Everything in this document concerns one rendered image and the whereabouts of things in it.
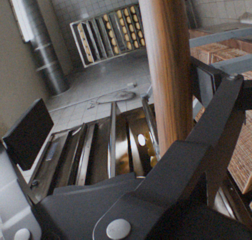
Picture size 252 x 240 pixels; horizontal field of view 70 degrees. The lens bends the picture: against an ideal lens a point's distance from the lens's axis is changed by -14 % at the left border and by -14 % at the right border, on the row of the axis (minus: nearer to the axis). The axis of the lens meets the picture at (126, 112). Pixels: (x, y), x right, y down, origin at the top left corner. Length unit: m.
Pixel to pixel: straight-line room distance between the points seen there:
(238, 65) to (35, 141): 0.57
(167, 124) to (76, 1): 5.14
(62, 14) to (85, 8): 0.59
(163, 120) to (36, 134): 0.10
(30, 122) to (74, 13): 5.10
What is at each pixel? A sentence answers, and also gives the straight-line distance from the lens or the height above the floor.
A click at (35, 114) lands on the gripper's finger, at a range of 0.18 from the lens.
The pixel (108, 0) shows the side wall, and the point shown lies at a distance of 5.17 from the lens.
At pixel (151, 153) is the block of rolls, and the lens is 1.54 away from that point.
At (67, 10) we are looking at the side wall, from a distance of 5.29.
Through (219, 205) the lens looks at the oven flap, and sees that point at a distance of 0.94.
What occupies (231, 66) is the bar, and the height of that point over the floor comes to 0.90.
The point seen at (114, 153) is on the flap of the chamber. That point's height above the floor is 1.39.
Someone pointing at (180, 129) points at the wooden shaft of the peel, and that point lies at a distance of 0.16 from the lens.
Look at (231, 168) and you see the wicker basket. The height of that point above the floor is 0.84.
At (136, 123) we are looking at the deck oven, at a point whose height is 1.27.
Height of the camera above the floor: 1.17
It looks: 5 degrees up
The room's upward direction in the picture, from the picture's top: 106 degrees counter-clockwise
